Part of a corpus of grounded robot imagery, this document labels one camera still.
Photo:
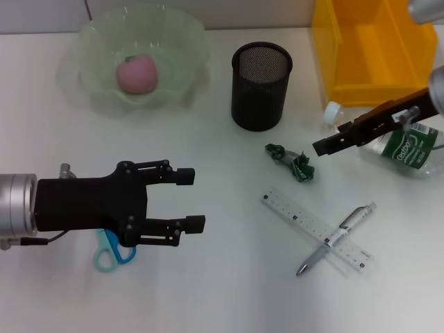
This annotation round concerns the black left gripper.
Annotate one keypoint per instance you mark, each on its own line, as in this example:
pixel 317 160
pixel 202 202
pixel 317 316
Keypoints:
pixel 90 204

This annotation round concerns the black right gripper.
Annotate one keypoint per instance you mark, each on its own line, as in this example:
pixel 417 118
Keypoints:
pixel 388 118

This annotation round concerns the green plastic wrapper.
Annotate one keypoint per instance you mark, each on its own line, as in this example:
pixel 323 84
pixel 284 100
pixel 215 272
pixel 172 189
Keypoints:
pixel 298 166

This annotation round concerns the clear green-label water bottle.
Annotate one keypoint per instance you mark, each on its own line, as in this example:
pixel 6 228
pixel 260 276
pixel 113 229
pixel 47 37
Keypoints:
pixel 409 152

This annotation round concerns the translucent green fruit bowl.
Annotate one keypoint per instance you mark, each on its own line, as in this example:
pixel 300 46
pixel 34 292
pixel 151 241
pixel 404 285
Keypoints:
pixel 173 69

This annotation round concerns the pink toy peach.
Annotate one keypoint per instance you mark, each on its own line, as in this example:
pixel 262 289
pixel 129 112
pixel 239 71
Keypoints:
pixel 137 74

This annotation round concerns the clear plastic ruler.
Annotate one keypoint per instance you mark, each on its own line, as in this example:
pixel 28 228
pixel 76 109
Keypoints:
pixel 295 211

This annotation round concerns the black mesh pen holder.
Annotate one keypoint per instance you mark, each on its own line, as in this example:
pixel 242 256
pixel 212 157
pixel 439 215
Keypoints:
pixel 260 100

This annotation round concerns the white grey ballpoint pen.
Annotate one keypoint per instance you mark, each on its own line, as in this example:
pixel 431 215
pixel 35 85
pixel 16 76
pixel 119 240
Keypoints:
pixel 350 225

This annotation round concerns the blue safety scissors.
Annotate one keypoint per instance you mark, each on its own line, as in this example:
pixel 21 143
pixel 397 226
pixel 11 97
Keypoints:
pixel 111 243

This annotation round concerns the yellow plastic bin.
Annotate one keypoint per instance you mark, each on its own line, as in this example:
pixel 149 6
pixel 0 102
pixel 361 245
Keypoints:
pixel 374 52

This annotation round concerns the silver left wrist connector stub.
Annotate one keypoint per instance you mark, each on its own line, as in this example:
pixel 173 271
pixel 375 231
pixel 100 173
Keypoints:
pixel 65 170

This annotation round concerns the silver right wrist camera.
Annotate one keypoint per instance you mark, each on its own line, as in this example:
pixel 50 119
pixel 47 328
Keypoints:
pixel 428 9

